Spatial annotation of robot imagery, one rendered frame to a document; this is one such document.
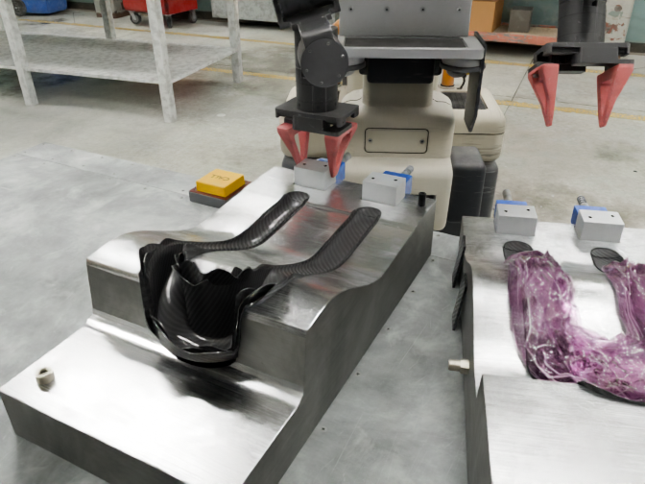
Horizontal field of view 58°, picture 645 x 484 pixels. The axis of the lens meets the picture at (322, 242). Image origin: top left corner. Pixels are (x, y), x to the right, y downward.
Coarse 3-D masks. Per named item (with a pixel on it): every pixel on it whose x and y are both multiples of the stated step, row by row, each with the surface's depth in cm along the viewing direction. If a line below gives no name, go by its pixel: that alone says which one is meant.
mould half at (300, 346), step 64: (256, 192) 83; (320, 192) 83; (128, 256) 60; (256, 256) 65; (384, 256) 69; (128, 320) 61; (256, 320) 52; (320, 320) 52; (384, 320) 71; (64, 384) 55; (128, 384) 55; (192, 384) 55; (256, 384) 54; (320, 384) 56; (64, 448) 53; (128, 448) 48; (192, 448) 48; (256, 448) 48
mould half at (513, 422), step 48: (480, 240) 78; (528, 240) 78; (576, 240) 78; (624, 240) 77; (480, 288) 62; (576, 288) 61; (480, 336) 57; (480, 384) 49; (528, 384) 47; (576, 384) 47; (480, 432) 47; (528, 432) 43; (576, 432) 43; (624, 432) 43; (480, 480) 45; (528, 480) 40; (576, 480) 40; (624, 480) 40
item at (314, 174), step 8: (304, 160) 86; (312, 160) 86; (320, 160) 86; (344, 160) 92; (296, 168) 84; (304, 168) 83; (312, 168) 83; (320, 168) 83; (328, 168) 83; (344, 168) 88; (296, 176) 84; (304, 176) 84; (312, 176) 83; (320, 176) 83; (328, 176) 83; (336, 176) 87; (344, 176) 89; (296, 184) 85; (304, 184) 84; (312, 184) 84; (320, 184) 83; (328, 184) 84
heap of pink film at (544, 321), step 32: (512, 256) 65; (544, 256) 65; (512, 288) 60; (544, 288) 58; (640, 288) 57; (512, 320) 58; (544, 320) 56; (576, 320) 56; (640, 320) 56; (544, 352) 54; (576, 352) 53; (608, 352) 54; (640, 352) 52; (608, 384) 50; (640, 384) 49
